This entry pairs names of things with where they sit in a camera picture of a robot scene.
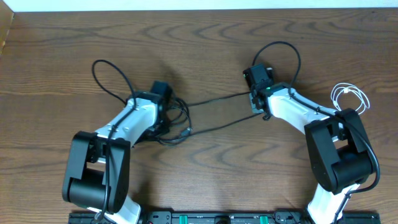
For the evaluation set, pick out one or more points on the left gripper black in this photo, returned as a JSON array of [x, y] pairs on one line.
[[163, 130]]

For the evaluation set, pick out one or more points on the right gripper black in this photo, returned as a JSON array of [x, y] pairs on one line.
[[251, 96]]

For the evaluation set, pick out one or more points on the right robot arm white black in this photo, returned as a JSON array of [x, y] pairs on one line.
[[341, 156]]

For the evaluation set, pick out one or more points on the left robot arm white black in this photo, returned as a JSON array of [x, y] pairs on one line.
[[97, 172]]

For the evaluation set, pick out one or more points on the cardboard box side panel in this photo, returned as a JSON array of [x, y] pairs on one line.
[[6, 19]]

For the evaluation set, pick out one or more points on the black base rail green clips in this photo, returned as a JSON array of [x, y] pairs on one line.
[[280, 216]]

